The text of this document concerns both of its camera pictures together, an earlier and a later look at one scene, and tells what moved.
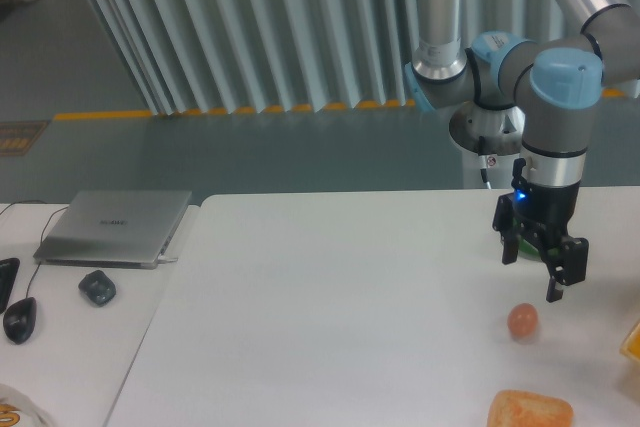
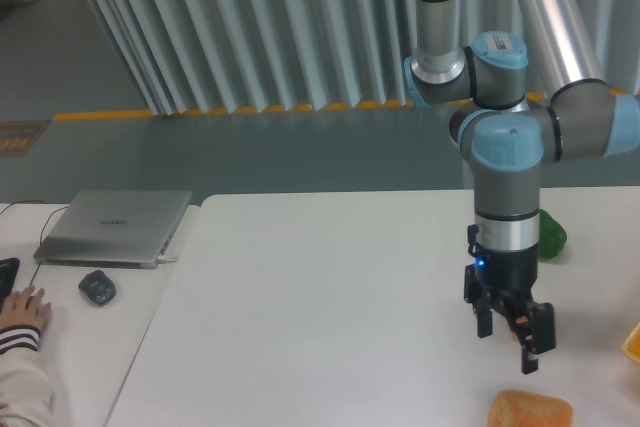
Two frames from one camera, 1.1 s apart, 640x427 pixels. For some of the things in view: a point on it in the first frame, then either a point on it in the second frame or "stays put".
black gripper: (541, 216) to (500, 279)
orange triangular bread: (514, 408) stays put
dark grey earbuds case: (97, 287) stays put
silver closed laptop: (113, 229) stays put
